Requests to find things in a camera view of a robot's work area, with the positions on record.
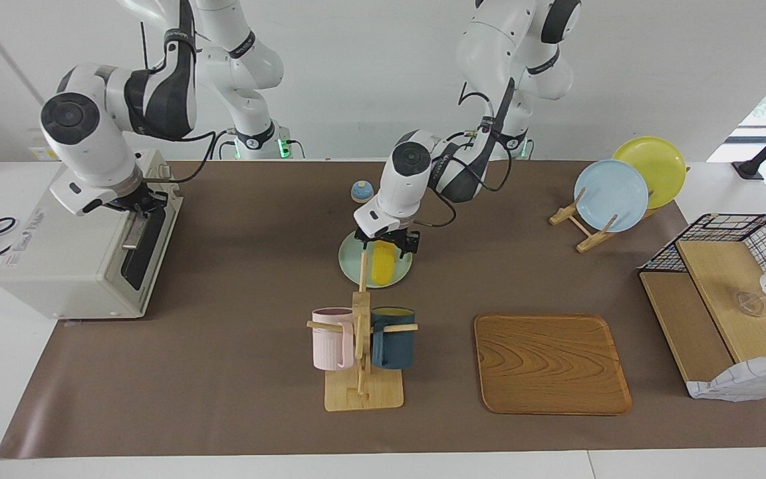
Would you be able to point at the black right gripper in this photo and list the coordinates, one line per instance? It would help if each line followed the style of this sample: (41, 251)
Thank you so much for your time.
(140, 199)

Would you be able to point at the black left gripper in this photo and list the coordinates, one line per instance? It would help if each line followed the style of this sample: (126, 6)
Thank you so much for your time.
(389, 236)

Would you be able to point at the yellow corn cob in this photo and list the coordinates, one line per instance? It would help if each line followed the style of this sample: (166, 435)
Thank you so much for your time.
(383, 266)

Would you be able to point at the pale green plate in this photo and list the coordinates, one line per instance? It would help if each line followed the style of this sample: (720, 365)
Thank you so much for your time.
(353, 263)

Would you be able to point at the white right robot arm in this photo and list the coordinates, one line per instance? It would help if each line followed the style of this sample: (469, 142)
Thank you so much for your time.
(90, 133)

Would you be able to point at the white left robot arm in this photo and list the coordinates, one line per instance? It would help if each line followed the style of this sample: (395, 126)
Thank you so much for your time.
(416, 173)

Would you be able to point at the white toaster oven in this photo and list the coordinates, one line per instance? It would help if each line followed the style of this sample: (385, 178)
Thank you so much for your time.
(64, 253)

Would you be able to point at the dark blue mug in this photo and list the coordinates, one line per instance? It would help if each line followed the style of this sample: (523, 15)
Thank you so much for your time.
(393, 346)

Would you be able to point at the pink mug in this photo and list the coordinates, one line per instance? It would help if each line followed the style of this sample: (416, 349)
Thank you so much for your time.
(330, 342)

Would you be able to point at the wooden mug tree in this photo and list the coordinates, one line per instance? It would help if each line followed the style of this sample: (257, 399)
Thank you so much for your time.
(363, 392)

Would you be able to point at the brown table mat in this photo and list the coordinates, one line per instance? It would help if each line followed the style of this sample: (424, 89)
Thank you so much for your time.
(256, 366)

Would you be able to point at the wooden plate rack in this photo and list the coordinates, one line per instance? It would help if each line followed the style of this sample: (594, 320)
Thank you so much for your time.
(586, 236)

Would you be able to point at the wooden serving tray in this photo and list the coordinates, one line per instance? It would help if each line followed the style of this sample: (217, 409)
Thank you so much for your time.
(549, 362)

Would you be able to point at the light blue plate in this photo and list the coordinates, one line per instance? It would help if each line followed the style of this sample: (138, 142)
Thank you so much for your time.
(612, 196)

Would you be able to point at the yellow plate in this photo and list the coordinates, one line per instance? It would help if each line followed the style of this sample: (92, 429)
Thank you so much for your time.
(659, 166)

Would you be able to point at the wooden shelf box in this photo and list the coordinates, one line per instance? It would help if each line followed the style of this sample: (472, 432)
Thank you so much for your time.
(722, 293)

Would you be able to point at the small clear glass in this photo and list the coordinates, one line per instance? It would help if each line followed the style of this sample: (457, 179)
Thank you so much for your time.
(750, 304)

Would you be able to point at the white checked cloth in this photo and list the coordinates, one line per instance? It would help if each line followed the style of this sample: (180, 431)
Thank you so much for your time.
(749, 379)

